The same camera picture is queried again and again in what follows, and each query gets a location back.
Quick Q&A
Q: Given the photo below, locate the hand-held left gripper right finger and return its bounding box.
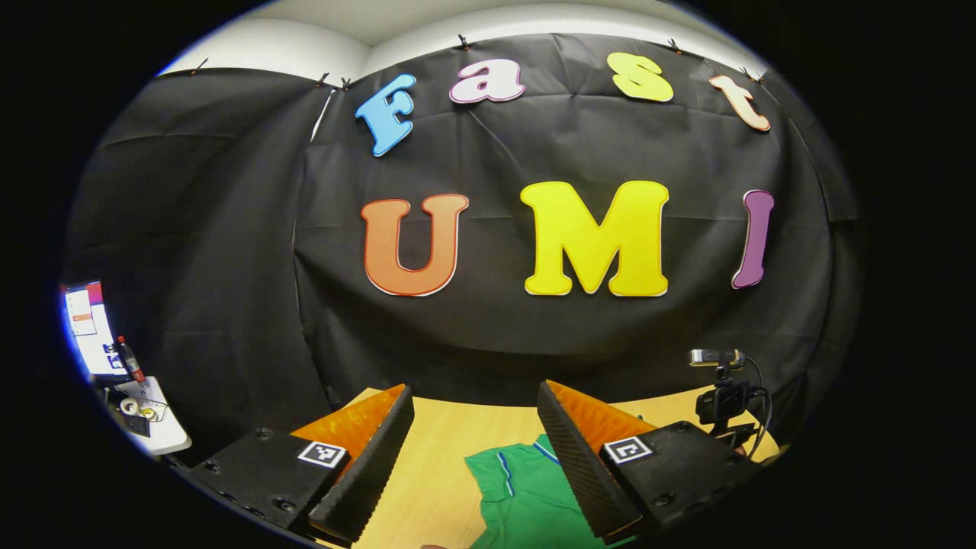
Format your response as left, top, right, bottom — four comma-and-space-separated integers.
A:
536, 379, 765, 545

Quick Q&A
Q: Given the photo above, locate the white side table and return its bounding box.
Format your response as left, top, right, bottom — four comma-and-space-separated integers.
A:
103, 375, 193, 457

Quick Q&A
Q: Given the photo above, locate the black backdrop cloth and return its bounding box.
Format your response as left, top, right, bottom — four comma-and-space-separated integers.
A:
65, 32, 866, 466

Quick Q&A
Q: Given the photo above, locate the green T-shirt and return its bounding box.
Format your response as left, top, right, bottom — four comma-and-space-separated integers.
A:
464, 433, 637, 549

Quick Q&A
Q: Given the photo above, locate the red marker pen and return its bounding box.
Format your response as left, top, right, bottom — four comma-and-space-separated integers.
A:
116, 335, 146, 384

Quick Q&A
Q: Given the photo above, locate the computer monitor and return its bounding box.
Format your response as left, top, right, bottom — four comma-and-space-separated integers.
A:
61, 281, 129, 380

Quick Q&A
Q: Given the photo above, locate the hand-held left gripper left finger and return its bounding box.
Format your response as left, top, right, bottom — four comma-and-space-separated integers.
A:
187, 384, 416, 544

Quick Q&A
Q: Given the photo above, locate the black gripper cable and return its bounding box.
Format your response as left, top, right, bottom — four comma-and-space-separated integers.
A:
743, 355, 774, 460

